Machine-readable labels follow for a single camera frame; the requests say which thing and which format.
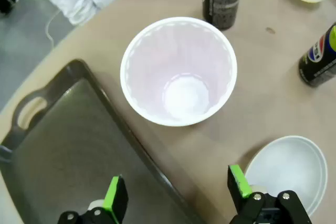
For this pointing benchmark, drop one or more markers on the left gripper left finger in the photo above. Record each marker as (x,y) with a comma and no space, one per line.
(116,200)

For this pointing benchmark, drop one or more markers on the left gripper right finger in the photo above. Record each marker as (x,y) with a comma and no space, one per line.
(241,184)

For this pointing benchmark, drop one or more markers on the red plastic cup white inside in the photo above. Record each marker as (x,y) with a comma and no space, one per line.
(178,77)

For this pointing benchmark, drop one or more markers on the black Pepsi can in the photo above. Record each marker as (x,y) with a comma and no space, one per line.
(319,61)
(223,3)

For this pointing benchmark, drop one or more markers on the person right forearm white sleeve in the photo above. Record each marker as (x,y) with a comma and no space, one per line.
(76,6)

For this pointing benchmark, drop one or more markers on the dark brown serving tray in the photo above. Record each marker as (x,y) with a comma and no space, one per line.
(65,142)

